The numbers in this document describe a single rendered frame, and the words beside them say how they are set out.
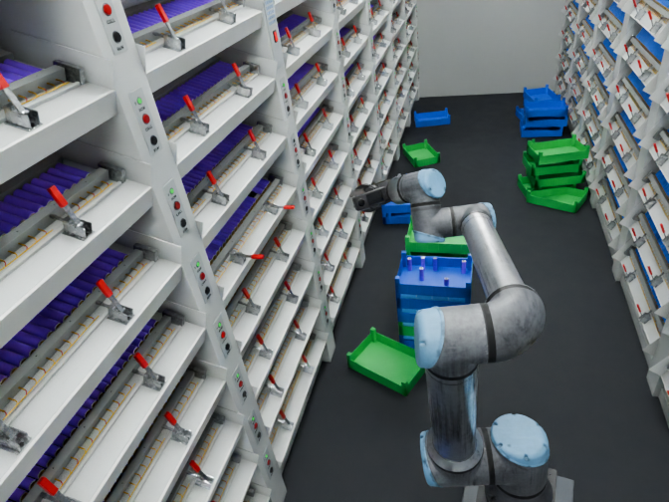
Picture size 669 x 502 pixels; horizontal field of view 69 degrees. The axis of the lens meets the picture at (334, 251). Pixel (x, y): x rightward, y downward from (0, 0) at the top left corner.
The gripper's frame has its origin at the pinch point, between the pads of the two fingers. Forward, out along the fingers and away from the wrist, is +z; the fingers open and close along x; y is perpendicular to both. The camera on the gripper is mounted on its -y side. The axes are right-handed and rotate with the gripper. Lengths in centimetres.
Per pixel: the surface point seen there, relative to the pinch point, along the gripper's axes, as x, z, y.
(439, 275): -46, 9, 39
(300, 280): -22.9, 25.4, -16.3
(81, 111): 38, -47, -86
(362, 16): 80, 63, 101
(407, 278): -43, 18, 30
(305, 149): 22.6, 25.2, 6.7
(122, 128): 35, -39, -78
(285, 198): 9.2, 7.7, -20.9
